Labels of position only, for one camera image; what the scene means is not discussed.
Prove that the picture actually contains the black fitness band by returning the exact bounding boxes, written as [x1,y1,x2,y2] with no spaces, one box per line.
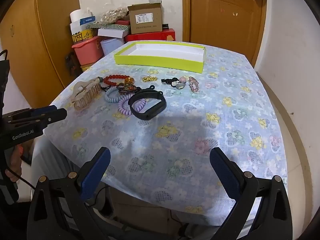
[128,89,167,120]

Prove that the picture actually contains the green striped box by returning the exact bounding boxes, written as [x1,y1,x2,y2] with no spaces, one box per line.
[89,22,131,30]

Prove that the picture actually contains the white flat box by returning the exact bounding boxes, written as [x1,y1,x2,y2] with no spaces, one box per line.
[97,28,130,38]

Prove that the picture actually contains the light blue cylinder container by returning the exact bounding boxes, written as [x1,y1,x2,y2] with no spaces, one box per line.
[100,38,124,55]

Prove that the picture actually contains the lime green shallow box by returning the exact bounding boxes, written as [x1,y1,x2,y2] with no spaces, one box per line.
[114,41,207,74]

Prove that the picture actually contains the wooden wardrobe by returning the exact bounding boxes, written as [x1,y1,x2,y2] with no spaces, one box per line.
[0,0,80,108]

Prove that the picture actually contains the dark red thin bracelet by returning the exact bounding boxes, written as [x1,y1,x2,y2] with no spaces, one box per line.
[188,76,200,93]

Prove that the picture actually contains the blue spiral hair tie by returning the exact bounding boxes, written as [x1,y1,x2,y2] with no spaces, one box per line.
[104,86,123,103]

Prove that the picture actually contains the black cable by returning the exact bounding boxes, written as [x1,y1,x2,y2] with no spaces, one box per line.
[19,177,37,189]

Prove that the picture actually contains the blue and white box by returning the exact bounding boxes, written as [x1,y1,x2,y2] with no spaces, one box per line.
[69,16,97,34]

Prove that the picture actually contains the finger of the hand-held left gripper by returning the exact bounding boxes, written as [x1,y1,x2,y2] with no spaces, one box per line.
[10,105,58,120]
[7,109,68,130]

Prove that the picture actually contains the person's left hand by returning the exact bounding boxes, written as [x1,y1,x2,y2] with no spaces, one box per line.
[4,145,25,183]

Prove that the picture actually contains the large red box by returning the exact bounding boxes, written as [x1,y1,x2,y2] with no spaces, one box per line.
[124,28,175,43]

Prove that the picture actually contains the brown cardboard box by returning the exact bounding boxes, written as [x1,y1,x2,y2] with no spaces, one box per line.
[127,2,163,35]

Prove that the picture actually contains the beige hair claw clip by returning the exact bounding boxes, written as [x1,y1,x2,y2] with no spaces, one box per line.
[72,77,102,110]

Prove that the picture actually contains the purple spiral hair tie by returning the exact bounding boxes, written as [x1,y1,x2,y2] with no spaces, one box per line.
[117,96,147,116]

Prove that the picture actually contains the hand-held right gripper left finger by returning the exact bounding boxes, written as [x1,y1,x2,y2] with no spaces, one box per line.
[27,147,112,240]

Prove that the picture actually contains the red bead bracelet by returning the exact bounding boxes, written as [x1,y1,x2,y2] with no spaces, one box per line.
[103,74,136,87]

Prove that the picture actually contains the black hair tie green bead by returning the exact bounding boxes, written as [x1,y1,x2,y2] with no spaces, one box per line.
[99,77,112,93]

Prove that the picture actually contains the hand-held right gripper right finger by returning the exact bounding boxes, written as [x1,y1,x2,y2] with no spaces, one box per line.
[209,147,293,240]

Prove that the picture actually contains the brown braided bracelet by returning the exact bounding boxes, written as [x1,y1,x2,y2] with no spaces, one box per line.
[116,82,155,96]

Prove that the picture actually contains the wooden door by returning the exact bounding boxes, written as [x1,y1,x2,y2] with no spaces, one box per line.
[182,0,267,67]

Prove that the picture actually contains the blue floral tablecloth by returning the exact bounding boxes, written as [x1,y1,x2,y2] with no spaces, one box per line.
[31,41,288,215]

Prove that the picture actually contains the pink plastic basket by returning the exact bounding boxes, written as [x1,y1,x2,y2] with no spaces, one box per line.
[72,35,104,66]

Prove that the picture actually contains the clear bag of nuts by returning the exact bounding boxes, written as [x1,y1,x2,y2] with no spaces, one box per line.
[99,7,129,23]

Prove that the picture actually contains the small dark hair clip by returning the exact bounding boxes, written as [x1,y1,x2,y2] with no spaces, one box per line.
[161,76,187,90]

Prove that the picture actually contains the white paper roll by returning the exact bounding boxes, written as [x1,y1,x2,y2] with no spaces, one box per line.
[69,9,88,23]

